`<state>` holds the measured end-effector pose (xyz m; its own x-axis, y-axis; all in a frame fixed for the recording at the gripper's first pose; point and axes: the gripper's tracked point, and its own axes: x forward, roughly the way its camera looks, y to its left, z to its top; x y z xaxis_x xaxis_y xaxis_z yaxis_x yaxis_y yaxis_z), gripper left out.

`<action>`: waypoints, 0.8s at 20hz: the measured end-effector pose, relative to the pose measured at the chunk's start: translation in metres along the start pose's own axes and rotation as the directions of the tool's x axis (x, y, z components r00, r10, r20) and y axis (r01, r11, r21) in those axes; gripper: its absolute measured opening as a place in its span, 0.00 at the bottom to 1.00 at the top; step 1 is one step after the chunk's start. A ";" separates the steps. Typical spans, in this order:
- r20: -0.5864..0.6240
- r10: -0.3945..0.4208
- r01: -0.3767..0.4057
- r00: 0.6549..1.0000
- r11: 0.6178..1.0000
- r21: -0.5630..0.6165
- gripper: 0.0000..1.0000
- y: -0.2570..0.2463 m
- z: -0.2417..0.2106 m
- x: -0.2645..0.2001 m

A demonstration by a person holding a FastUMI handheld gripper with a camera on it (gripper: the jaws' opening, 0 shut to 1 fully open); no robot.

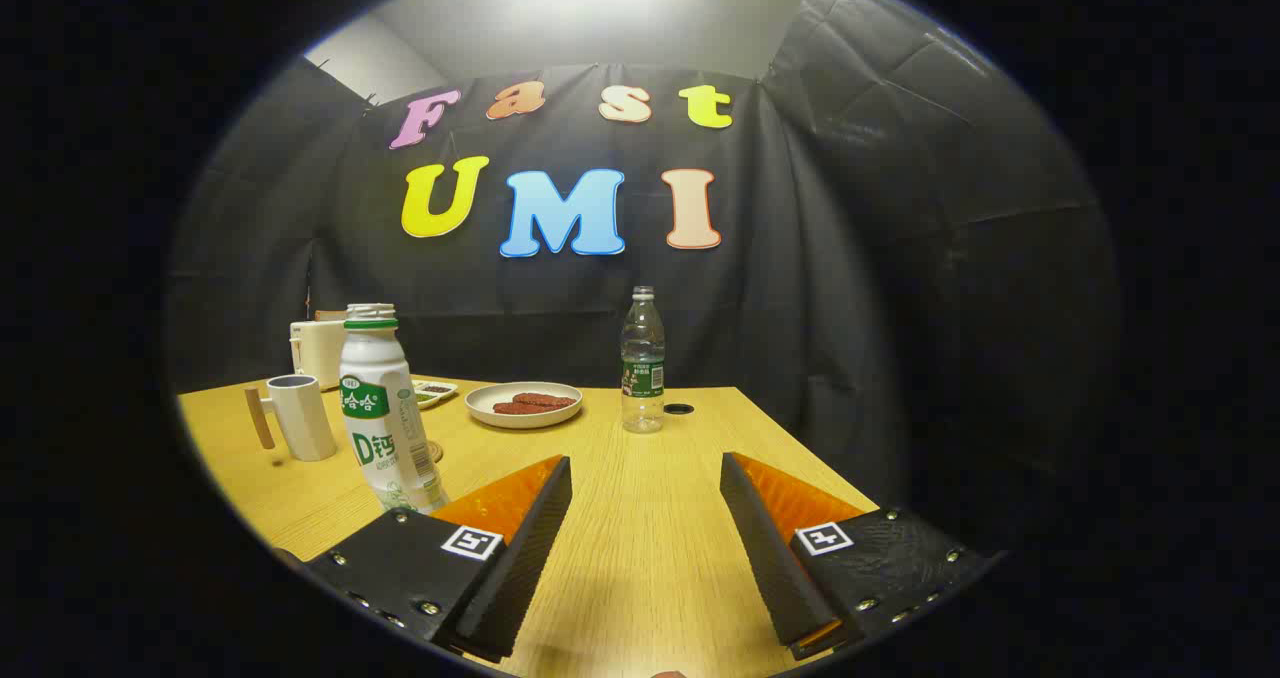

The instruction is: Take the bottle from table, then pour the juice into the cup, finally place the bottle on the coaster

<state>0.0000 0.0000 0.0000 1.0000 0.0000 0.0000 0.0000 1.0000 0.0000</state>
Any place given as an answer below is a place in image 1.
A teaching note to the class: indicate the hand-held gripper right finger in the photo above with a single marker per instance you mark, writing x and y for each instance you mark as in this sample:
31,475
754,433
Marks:
765,558

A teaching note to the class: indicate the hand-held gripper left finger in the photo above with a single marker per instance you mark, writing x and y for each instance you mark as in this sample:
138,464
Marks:
520,568

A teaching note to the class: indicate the white juice bottle green label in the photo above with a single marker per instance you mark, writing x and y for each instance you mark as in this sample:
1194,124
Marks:
385,428

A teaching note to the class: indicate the clear plastic water bottle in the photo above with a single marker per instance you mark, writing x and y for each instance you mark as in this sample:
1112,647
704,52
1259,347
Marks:
642,398

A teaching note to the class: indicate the wooden table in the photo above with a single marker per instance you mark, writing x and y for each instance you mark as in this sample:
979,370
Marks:
640,558

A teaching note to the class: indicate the red sausage strip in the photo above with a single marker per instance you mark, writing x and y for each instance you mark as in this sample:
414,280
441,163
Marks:
545,399
515,408

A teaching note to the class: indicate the round white plate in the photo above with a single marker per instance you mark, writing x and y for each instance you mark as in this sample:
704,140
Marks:
480,403

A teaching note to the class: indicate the white divided bean dish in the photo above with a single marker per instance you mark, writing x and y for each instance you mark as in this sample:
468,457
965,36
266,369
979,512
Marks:
435,393

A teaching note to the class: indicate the cream toaster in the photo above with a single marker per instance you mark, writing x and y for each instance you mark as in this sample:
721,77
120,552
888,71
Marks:
320,353

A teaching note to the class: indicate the toast slice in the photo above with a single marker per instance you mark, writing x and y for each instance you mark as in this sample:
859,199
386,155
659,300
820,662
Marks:
330,315

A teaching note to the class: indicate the black backdrop cloth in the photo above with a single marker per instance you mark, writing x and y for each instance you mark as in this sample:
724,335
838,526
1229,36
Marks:
900,258

